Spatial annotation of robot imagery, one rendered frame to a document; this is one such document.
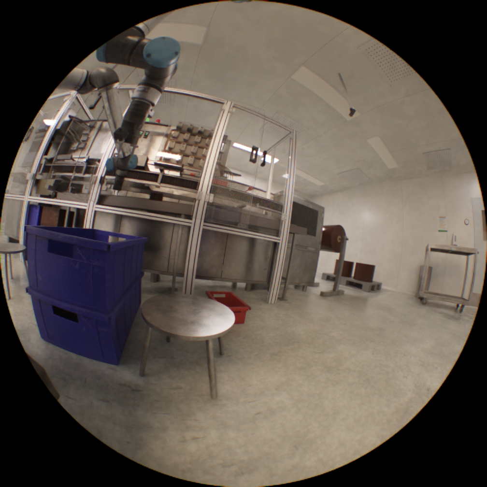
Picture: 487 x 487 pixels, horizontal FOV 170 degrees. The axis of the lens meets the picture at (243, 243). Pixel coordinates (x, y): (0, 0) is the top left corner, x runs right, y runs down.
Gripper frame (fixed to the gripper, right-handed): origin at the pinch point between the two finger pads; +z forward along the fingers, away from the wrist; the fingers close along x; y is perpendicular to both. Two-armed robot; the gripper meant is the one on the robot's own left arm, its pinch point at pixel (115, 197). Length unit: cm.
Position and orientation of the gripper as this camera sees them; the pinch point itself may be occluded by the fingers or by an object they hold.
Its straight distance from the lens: 143.5
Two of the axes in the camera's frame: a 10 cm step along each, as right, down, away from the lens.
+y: -4.3, -7.7, 4.7
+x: -6.7, -0.8, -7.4
